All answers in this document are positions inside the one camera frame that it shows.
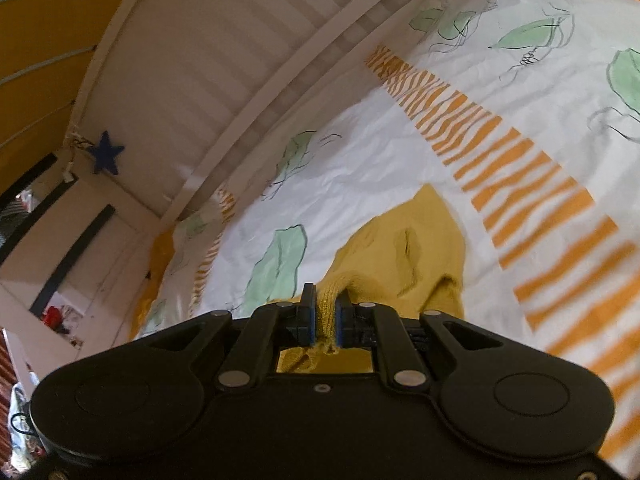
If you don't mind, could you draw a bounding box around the mustard yellow sweater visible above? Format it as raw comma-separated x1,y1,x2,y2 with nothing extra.
276,184,467,374

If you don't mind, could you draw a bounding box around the white leaf print duvet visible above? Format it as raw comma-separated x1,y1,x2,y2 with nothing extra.
135,0,640,476

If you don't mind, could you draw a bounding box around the blue star decoration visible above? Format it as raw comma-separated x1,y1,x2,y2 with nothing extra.
88,131,126,177

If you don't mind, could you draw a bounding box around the wooden bed frame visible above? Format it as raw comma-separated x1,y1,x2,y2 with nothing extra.
0,0,451,361

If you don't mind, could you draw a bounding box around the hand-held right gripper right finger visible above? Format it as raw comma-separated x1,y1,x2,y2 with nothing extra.
334,292,506,392

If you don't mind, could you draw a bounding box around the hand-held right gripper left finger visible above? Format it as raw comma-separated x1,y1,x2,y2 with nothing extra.
145,282,319,391

